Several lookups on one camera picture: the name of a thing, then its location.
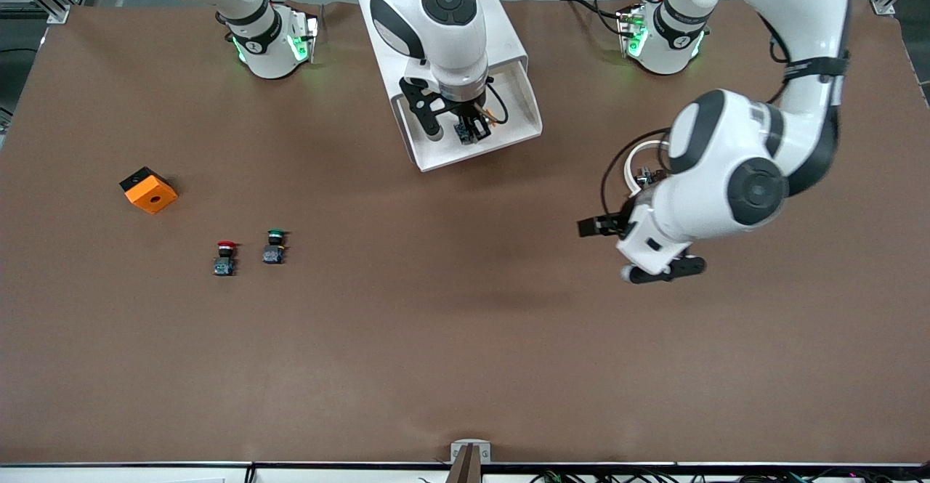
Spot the white drawer with black handle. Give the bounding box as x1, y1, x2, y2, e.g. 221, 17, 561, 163
392, 58, 543, 173

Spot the white drawer cabinet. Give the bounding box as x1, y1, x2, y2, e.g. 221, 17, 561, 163
352, 0, 529, 102

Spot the green push button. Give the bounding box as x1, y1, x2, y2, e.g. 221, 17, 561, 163
262, 230, 288, 265

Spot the red push button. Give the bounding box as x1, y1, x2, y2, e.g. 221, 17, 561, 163
213, 240, 239, 277

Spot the silver base connector plate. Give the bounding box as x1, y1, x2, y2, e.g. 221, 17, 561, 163
617, 6, 649, 59
302, 15, 321, 64

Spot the orange box with hole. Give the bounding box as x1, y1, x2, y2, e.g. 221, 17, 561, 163
120, 166, 179, 215

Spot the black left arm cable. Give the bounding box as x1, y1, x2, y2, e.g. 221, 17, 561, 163
600, 127, 673, 221

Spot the white half ring clamp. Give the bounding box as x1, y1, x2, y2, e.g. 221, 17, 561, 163
623, 139, 673, 197

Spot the black base cable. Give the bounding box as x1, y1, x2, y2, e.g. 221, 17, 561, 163
561, 0, 627, 37

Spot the black cable bundle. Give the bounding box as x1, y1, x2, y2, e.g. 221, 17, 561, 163
529, 468, 930, 483

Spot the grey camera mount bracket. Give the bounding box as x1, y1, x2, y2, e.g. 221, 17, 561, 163
447, 439, 493, 483

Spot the white table edge rail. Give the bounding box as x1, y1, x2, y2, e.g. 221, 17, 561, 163
0, 461, 930, 483

